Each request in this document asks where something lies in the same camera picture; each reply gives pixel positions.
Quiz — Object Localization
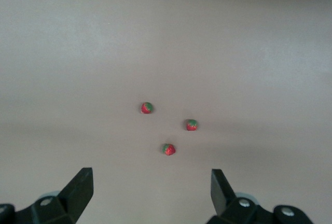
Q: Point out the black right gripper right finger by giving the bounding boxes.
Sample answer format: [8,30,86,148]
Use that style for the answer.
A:
[206,169,313,224]

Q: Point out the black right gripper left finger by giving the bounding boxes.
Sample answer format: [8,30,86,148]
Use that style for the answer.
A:
[0,167,94,224]

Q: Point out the small red toy strawberry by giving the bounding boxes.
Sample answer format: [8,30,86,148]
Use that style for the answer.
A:
[186,119,199,132]
[141,102,154,115]
[162,143,176,157]

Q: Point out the brown table cover mat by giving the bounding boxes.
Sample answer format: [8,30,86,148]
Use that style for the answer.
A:
[0,0,332,224]

